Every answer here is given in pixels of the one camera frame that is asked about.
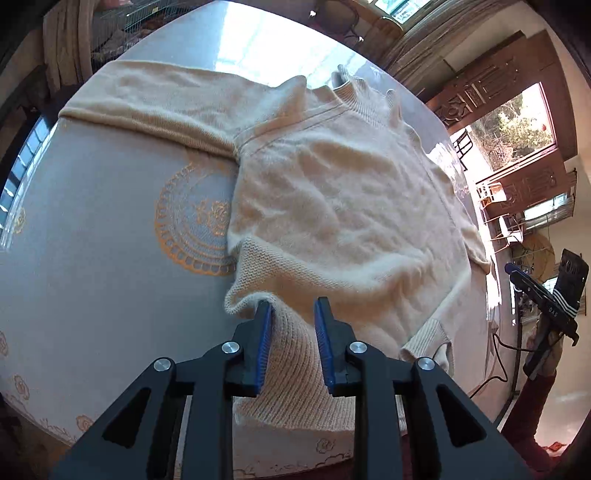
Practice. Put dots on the white metal chair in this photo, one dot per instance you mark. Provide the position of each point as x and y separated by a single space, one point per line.
491 194
510 230

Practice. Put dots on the wide multi-pane window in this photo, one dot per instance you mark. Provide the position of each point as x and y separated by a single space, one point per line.
401 9

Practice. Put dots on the white tablecloth with orange flowers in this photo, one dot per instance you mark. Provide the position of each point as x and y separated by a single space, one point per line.
115 300

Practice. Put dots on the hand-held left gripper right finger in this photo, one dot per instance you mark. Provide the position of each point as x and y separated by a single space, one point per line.
324 355

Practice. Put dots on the person's right forearm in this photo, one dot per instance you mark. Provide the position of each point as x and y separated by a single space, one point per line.
526 415

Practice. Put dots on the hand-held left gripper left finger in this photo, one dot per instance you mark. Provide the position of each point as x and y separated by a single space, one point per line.
264 350

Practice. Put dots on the grey curtain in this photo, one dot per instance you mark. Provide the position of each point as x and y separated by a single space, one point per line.
425 55
64 46

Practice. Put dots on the person's right hand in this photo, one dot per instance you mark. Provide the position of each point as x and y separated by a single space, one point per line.
554 357

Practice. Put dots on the beige knit sweater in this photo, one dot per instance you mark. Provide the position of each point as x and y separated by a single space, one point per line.
346 207

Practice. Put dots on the wooden armchair with red cushion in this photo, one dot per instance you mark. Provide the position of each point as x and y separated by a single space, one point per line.
341 14

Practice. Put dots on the black slatted chair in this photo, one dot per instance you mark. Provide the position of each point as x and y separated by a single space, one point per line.
461 147

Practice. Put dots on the small barred window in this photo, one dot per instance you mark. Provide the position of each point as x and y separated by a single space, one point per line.
549 210

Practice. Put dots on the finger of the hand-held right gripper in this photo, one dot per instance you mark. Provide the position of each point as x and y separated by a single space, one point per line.
531 288

